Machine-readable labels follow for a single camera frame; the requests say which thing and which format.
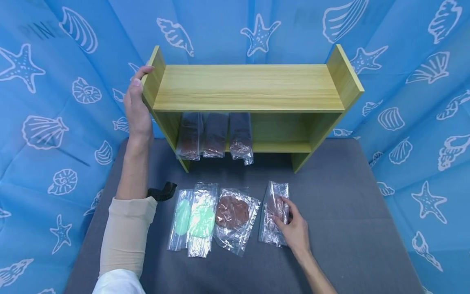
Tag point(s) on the light wooden desktop shelf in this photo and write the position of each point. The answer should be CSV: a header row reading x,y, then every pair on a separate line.
x,y
249,87

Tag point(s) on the green cookie clear packet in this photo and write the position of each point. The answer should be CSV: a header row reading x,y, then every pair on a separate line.
x,y
181,218
202,220

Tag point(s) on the brown cookie clear packet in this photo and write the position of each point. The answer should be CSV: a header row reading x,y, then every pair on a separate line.
x,y
240,136
189,139
215,136
233,214
271,204

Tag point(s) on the person's left index finger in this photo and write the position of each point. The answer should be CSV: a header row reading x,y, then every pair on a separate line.
x,y
146,70

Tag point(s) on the person's right forearm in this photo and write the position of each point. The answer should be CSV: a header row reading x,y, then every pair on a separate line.
x,y
317,275

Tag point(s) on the person's left hand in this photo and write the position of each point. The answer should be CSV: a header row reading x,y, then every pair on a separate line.
x,y
137,114

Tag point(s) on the person's left forearm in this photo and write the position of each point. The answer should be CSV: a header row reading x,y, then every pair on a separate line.
x,y
128,228

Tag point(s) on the person's right thumb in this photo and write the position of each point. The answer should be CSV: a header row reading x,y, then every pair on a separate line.
x,y
279,223

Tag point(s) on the person's right index finger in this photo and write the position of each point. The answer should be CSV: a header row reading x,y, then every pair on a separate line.
x,y
289,206

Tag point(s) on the person's left thumb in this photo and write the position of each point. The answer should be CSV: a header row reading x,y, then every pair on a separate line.
x,y
137,87

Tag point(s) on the black wrist band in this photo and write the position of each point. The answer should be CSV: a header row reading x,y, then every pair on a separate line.
x,y
163,192

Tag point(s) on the person's right hand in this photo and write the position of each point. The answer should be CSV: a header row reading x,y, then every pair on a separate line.
x,y
295,232

